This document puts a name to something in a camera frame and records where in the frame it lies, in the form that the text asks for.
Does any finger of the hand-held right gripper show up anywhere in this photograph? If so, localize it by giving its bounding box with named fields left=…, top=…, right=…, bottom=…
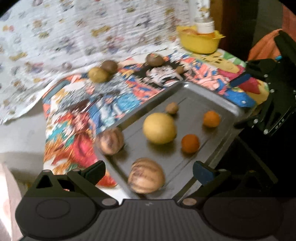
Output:
left=230, top=74, right=253, bottom=88
left=233, top=109, right=262, bottom=129

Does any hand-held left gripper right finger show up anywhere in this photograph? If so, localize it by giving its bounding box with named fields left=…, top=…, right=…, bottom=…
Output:
left=181, top=161, right=271, bottom=208

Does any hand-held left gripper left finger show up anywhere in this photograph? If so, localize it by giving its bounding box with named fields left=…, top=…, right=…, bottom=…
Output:
left=27, top=161, right=118, bottom=208

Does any small orange mandarin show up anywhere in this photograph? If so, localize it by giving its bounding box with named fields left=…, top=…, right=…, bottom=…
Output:
left=181, top=134, right=200, bottom=154
left=203, top=110, right=221, bottom=128

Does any dark striped pepino melon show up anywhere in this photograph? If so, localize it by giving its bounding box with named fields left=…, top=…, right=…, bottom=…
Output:
left=95, top=127, right=125, bottom=156

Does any metal tray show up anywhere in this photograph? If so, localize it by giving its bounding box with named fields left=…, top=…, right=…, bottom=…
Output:
left=94, top=81, right=245, bottom=201

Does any pale striped pepino melon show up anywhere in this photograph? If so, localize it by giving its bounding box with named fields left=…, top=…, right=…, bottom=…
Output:
left=128, top=158, right=166, bottom=194

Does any yellow lemon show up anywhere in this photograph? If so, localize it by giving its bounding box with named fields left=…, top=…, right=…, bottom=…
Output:
left=142, top=112, right=177, bottom=145

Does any brown kiwi with sticker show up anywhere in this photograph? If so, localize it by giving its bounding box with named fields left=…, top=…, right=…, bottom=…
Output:
left=145, top=53, right=165, bottom=67

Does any green-yellow kiwi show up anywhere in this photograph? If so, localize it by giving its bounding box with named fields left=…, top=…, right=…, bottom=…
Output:
left=87, top=67, right=110, bottom=83

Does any yellow plastic bowl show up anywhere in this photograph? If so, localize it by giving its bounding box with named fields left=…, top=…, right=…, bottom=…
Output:
left=176, top=25, right=226, bottom=54

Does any brown wooden furniture panel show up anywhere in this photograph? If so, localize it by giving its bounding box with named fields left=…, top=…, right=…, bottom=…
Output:
left=209, top=0, right=285, bottom=63

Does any colourful anime poster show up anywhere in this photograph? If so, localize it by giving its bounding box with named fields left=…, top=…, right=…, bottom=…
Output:
left=42, top=50, right=257, bottom=188

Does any white and orange bottle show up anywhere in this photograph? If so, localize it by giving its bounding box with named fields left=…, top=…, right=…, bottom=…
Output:
left=194, top=17, right=215, bottom=39

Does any white cartoon printed blanket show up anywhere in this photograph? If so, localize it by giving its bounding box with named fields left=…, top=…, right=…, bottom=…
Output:
left=0, top=0, right=197, bottom=126

